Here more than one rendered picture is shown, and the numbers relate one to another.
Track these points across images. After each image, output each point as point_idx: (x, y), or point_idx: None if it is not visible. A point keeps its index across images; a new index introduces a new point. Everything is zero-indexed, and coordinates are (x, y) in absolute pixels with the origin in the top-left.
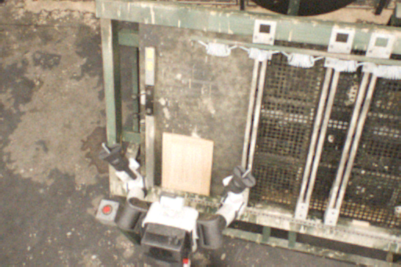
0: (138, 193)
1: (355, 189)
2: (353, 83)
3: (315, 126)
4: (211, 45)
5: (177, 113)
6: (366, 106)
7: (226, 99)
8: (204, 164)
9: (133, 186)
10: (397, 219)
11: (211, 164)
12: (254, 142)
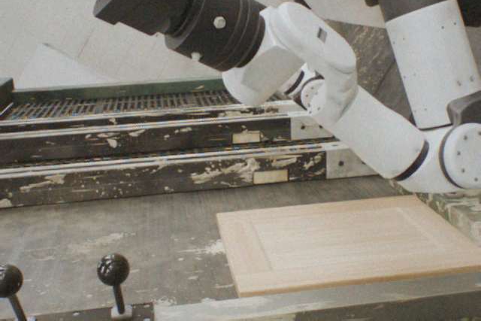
0: (395, 58)
1: None
2: None
3: (107, 130)
4: None
5: (143, 287)
6: (58, 117)
7: (71, 225)
8: (306, 213)
9: (429, 125)
10: None
11: (299, 206)
12: (168, 156)
